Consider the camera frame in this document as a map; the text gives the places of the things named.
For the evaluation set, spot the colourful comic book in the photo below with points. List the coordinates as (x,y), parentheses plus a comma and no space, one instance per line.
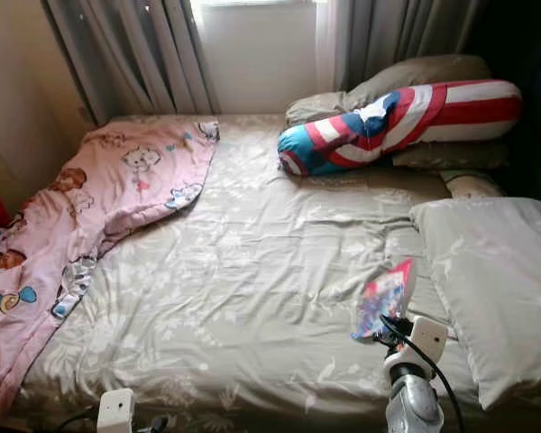
(383,298)

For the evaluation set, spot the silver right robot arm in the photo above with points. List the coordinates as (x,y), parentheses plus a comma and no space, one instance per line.
(413,406)

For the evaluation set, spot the pale floral pillow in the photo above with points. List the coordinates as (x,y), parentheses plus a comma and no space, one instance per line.
(487,271)

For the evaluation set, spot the bed with beige floral sheet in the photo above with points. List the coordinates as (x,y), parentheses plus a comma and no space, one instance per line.
(261,271)

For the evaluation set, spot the white rolled cushion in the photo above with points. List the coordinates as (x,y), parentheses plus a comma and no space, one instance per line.
(473,185)

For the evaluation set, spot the flat beige pillow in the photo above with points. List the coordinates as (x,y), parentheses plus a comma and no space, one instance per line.
(451,155)

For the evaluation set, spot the pink cartoon print quilt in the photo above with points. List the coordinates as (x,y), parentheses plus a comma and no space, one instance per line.
(72,225)

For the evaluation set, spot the red white blue striped bolster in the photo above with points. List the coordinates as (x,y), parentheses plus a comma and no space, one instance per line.
(406,117)

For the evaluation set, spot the large beige pillow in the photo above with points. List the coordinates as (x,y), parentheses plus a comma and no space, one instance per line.
(424,72)

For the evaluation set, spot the grey curtain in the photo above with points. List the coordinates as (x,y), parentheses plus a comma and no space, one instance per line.
(397,36)
(126,54)

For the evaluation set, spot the bright window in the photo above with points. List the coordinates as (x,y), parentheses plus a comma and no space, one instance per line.
(257,3)

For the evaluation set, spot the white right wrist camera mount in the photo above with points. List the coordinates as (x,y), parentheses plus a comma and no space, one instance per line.
(428,336)

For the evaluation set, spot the dark wall socket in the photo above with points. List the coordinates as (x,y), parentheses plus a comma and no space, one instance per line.
(81,115)

